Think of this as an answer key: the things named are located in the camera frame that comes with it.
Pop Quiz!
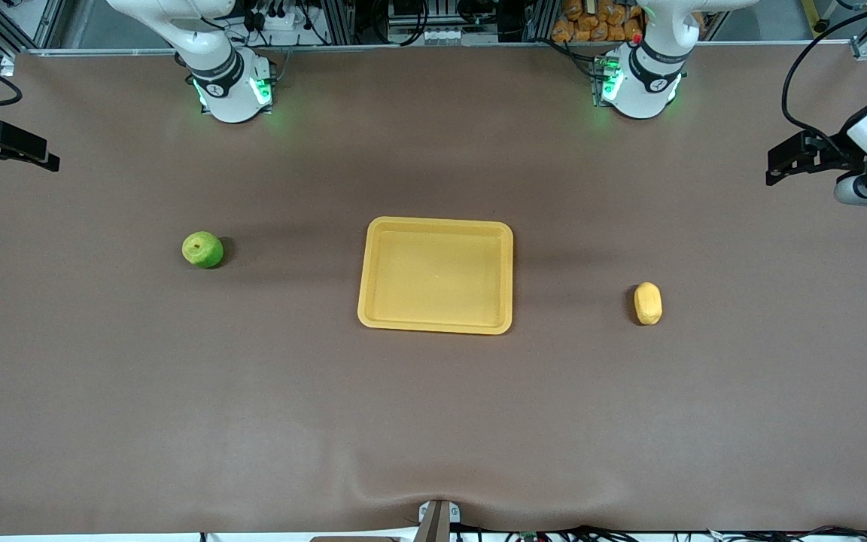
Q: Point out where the orange netted bag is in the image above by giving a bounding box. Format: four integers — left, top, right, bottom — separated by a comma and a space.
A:
552, 0, 643, 43

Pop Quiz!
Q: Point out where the green apple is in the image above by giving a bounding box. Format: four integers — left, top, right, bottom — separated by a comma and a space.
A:
181, 231, 224, 269

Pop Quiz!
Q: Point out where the white power strip with plugs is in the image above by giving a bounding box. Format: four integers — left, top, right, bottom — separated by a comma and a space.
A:
242, 0, 312, 47

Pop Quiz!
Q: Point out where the brown table cover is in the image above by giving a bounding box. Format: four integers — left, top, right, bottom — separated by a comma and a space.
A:
0, 44, 867, 537

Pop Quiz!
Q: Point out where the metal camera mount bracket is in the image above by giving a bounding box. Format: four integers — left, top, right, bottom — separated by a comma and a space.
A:
417, 499, 461, 542

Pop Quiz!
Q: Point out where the aluminium table edge rail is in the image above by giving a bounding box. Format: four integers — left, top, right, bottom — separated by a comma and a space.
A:
26, 41, 867, 58

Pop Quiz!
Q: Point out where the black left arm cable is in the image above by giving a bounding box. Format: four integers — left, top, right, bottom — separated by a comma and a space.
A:
781, 0, 867, 151

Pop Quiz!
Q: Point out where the white socket strip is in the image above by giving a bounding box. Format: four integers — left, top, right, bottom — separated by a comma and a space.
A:
388, 26, 479, 45

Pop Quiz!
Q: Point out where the yellow potato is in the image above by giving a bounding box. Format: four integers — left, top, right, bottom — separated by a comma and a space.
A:
634, 282, 663, 326

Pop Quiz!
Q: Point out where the yellow plastic tray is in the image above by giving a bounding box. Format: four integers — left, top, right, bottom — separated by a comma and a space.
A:
357, 216, 515, 336

